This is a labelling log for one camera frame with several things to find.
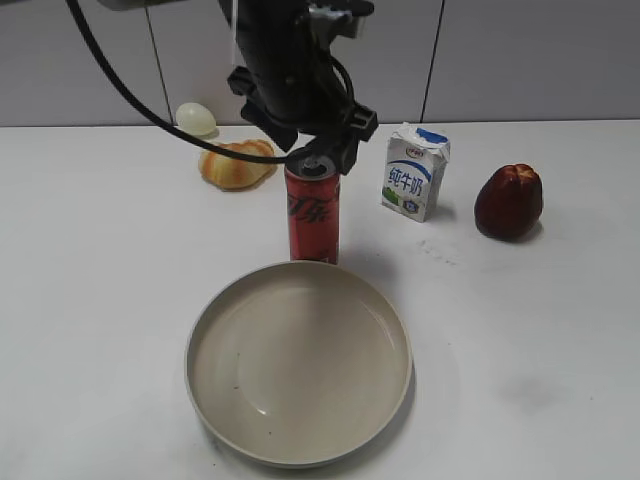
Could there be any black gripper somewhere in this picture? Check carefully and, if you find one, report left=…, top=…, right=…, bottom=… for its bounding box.
left=226, top=1, right=377, bottom=175

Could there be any red cola can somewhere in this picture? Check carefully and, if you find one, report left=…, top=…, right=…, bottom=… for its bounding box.
left=284, top=156, right=340, bottom=264

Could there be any beige round plate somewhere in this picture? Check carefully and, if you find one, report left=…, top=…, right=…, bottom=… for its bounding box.
left=185, top=261, right=413, bottom=468

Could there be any striped bread bun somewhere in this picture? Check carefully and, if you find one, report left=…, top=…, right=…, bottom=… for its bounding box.
left=198, top=139, right=277, bottom=191

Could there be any white milk carton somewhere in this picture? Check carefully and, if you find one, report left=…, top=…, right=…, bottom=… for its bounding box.
left=381, top=123, right=451, bottom=223

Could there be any pale yellow egg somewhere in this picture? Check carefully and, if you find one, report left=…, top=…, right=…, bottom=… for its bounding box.
left=175, top=102, right=217, bottom=137

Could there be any dark red wax apple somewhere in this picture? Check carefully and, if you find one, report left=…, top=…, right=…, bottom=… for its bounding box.
left=474, top=163, right=544, bottom=241

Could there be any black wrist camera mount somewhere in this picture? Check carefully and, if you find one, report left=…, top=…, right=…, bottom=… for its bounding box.
left=308, top=0, right=375, bottom=41

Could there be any black cable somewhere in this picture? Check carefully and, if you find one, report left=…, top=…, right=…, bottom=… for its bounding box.
left=64, top=0, right=296, bottom=164

